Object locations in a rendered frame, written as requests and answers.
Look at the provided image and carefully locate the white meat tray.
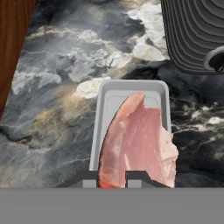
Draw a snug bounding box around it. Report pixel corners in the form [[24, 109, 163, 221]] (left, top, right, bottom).
[[88, 79, 172, 172]]

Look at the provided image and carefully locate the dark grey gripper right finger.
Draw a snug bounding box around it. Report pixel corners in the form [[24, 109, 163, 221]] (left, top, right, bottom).
[[125, 171, 162, 189]]

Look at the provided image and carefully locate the grey sink drain ring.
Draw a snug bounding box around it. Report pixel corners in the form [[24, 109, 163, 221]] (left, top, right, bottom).
[[203, 45, 224, 73]]

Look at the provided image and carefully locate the raw pink meat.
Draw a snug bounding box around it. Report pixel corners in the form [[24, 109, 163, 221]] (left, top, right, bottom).
[[97, 91, 179, 189]]

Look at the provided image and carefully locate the brown wooden cabinet panel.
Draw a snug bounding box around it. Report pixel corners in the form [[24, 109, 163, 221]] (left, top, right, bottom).
[[0, 0, 37, 121]]

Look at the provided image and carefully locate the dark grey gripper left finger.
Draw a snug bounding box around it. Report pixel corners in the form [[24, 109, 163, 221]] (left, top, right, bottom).
[[55, 171, 100, 189]]

